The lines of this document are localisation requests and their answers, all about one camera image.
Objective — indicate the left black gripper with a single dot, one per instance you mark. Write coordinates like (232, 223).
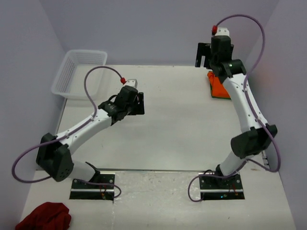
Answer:
(139, 109)

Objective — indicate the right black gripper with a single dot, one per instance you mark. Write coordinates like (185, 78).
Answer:
(204, 50)

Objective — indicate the orange t shirt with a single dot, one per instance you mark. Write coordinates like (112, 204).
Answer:
(211, 76)

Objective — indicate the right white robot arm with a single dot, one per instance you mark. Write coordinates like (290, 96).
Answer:
(256, 133)

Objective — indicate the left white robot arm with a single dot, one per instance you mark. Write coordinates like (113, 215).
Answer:
(54, 154)

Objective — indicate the folded green t shirt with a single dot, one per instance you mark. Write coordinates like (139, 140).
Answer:
(218, 90)

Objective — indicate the white plastic mesh basket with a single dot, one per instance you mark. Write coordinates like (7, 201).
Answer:
(69, 80)

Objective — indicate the crumpled dark red t shirt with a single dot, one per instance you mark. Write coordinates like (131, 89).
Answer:
(47, 216)

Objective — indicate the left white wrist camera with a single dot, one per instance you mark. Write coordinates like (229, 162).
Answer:
(132, 83)

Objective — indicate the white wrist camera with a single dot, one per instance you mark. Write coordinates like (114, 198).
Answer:
(132, 83)
(222, 31)

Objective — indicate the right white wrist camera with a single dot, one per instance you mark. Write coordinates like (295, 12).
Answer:
(222, 31)

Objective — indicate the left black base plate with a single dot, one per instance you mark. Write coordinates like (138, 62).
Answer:
(84, 191)

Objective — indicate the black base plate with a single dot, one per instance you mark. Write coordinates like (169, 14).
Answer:
(221, 189)
(84, 191)

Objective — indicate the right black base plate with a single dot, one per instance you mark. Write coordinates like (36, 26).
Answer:
(221, 189)

